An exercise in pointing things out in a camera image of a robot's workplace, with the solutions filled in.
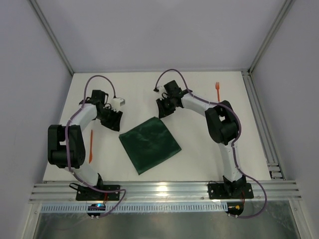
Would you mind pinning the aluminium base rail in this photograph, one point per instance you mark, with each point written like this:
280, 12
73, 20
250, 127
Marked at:
59, 191

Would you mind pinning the aluminium frame post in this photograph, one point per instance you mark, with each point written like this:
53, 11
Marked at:
47, 28
275, 26

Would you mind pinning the aluminium frame post left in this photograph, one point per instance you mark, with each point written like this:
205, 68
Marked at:
47, 28

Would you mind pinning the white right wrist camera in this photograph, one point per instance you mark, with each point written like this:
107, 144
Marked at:
159, 89

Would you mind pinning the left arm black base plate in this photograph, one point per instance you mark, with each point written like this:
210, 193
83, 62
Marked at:
88, 194

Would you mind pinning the right black controller board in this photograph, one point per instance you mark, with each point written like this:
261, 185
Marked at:
234, 209

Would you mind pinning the orange plastic knife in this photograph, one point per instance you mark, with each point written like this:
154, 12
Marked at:
91, 147

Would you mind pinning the left black controller board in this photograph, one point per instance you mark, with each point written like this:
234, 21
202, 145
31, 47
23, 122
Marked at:
96, 210

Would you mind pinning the orange plastic fork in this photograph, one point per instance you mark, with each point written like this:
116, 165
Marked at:
217, 87

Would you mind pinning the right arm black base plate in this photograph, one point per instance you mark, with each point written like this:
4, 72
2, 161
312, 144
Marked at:
225, 191

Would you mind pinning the aluminium frame rail right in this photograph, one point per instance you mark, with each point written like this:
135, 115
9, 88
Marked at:
270, 152

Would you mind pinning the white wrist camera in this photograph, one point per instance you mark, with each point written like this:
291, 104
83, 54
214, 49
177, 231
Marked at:
116, 103
159, 89

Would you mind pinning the black controller board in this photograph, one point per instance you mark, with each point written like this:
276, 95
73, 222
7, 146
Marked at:
96, 210
234, 209

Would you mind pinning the aluminium frame post right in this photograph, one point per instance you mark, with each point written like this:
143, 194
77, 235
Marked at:
275, 26

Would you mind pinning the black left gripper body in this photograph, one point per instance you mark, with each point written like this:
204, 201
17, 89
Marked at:
109, 117

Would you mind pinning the green cloth napkin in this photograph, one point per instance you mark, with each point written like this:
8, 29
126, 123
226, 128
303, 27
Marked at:
149, 144

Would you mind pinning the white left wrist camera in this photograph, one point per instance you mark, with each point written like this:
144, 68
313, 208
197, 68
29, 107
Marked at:
116, 103

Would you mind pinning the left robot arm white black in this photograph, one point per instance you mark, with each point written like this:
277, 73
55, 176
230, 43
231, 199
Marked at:
66, 147

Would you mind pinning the slotted grey cable duct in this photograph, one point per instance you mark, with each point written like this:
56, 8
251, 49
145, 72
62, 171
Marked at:
172, 207

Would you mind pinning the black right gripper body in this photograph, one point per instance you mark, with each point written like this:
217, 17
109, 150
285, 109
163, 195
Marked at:
165, 105

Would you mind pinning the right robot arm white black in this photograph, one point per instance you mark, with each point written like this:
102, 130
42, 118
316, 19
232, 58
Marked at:
223, 126

